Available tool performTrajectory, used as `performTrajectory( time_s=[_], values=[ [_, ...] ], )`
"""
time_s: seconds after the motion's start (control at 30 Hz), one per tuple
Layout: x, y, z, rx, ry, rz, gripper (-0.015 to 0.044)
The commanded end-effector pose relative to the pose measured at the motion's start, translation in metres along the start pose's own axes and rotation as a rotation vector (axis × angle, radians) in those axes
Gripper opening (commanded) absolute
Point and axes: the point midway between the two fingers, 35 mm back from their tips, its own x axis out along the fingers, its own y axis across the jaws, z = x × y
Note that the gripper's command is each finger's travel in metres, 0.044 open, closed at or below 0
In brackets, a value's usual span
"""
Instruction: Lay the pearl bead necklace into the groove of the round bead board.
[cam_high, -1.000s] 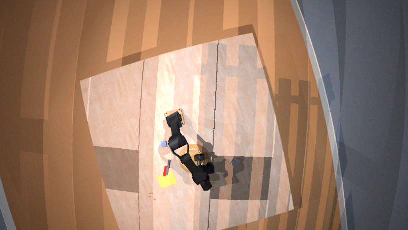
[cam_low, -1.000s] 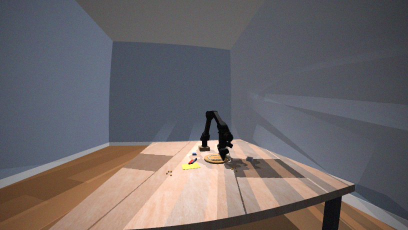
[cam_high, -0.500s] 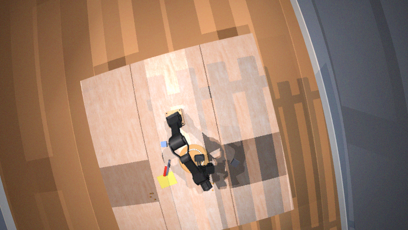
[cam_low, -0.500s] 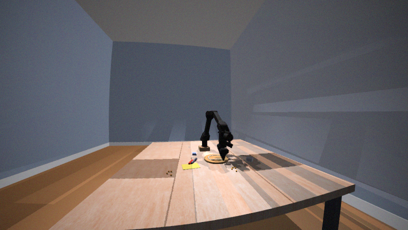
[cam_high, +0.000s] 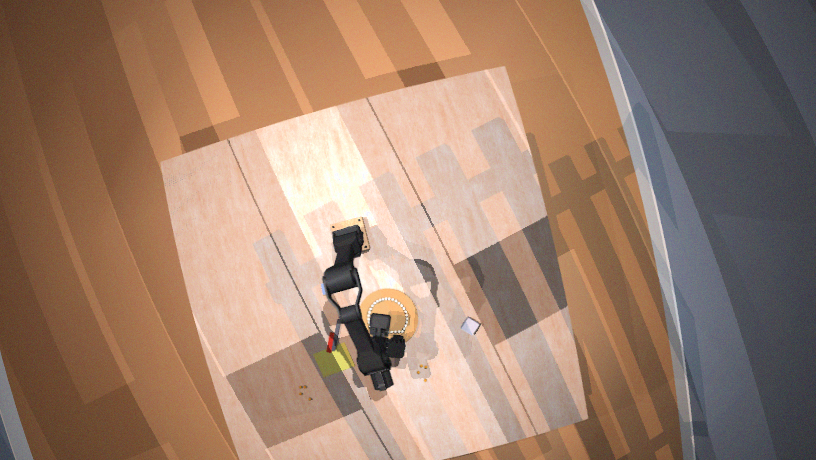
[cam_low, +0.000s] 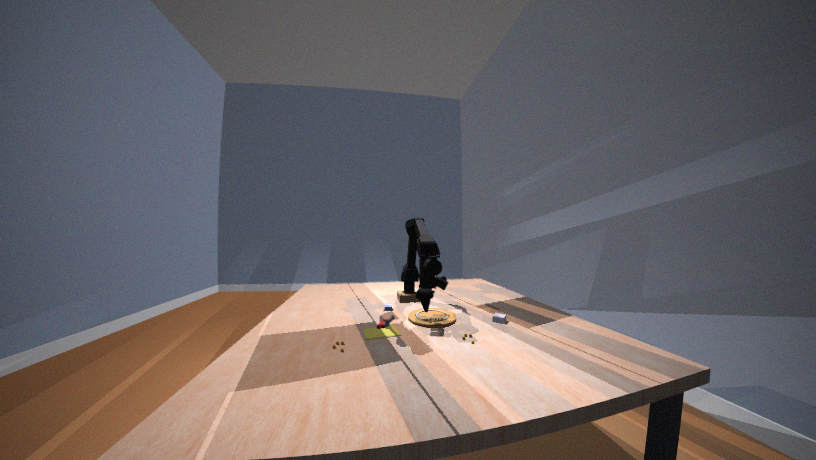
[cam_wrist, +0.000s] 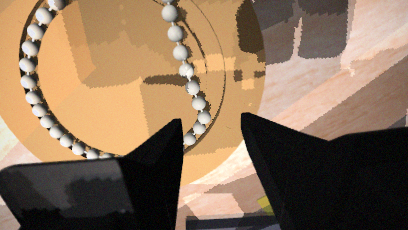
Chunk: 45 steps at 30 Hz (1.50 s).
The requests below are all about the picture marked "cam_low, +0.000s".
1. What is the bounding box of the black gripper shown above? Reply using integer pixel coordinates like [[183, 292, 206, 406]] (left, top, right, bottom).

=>
[[416, 272, 436, 313]]

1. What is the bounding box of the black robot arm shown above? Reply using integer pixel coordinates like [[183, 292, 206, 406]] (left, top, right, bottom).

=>
[[401, 217, 449, 294]]

